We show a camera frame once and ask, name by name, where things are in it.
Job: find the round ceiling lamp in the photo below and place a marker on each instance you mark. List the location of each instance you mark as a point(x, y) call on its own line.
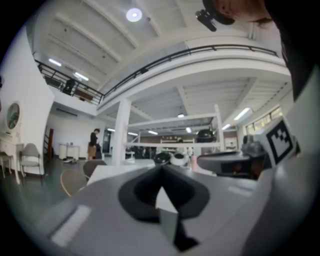
point(134, 15)

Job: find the brown door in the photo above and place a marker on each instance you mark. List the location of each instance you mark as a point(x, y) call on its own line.
point(51, 142)

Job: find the white rack frame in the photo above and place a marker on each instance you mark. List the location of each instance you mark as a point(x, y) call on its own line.
point(172, 144)

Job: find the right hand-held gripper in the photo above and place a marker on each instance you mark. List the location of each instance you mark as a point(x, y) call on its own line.
point(278, 142)

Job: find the window row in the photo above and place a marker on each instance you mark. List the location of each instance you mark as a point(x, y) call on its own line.
point(262, 122)

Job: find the white round object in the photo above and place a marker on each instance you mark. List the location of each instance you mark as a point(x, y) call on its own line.
point(179, 159)

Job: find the black round machine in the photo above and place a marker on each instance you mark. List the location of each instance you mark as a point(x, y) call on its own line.
point(206, 136)

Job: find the black mezzanine railing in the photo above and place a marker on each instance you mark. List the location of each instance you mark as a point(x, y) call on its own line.
point(143, 70)

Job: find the person's face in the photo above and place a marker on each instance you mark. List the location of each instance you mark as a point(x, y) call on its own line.
point(241, 10)

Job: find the small white cabinet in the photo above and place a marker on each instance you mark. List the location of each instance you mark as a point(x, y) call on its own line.
point(70, 150)

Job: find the white marble table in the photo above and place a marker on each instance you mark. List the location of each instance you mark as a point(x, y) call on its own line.
point(112, 172)

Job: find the grey upholstered chair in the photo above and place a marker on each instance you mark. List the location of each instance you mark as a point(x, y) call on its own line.
point(30, 153)

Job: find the ceiling tube light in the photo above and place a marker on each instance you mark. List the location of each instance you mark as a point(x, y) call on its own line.
point(55, 62)
point(242, 114)
point(81, 76)

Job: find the pink tumbler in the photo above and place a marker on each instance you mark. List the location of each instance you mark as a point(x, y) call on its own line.
point(194, 162)

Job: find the white vanity table with mirror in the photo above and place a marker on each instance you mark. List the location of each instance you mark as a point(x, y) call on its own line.
point(13, 116)

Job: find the white pillar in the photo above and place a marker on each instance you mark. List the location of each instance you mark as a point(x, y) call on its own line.
point(122, 132)

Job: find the black bowl-shaped object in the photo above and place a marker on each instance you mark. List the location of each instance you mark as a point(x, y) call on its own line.
point(162, 158)

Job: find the black head camera mount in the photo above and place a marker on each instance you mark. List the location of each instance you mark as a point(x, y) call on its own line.
point(206, 20)

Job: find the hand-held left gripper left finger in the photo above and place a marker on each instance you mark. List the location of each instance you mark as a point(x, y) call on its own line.
point(100, 225)

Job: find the person's black shirt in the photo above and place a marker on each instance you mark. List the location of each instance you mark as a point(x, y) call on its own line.
point(300, 37)

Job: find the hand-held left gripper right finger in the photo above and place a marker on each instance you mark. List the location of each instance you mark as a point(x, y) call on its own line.
point(220, 212)

